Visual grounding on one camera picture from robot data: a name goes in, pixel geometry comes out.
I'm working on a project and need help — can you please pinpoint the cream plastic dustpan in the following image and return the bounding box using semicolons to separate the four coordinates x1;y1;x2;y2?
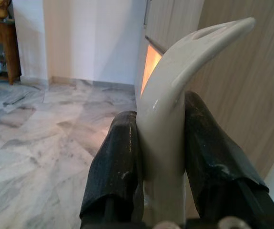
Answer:
133;17;256;229

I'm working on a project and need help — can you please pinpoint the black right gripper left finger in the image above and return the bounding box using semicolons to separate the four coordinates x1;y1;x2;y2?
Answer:
79;110;145;229

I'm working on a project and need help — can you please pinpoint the light wood wardrobe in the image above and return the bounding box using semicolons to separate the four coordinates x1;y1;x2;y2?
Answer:
134;0;274;182

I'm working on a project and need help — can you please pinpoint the brown wooden side cabinet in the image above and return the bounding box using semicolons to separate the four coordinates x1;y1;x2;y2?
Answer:
0;18;22;86

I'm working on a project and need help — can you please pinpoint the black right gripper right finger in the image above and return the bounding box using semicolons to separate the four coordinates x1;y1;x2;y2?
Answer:
183;91;274;229

